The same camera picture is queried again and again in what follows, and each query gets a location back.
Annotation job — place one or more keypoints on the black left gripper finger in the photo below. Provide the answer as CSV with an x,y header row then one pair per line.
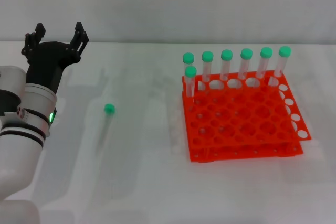
x,y
39,30
80,37

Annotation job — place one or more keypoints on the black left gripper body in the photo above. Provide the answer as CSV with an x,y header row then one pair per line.
x,y
47,58

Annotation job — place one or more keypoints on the clear test tube green cap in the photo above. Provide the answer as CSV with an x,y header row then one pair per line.
x,y
188,58
190,72
226,54
266,52
284,51
109,108
207,56
246,53

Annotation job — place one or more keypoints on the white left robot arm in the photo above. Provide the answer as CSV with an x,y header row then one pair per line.
x,y
18,140

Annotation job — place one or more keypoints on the orange test tube rack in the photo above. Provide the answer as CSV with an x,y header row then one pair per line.
x,y
236,119

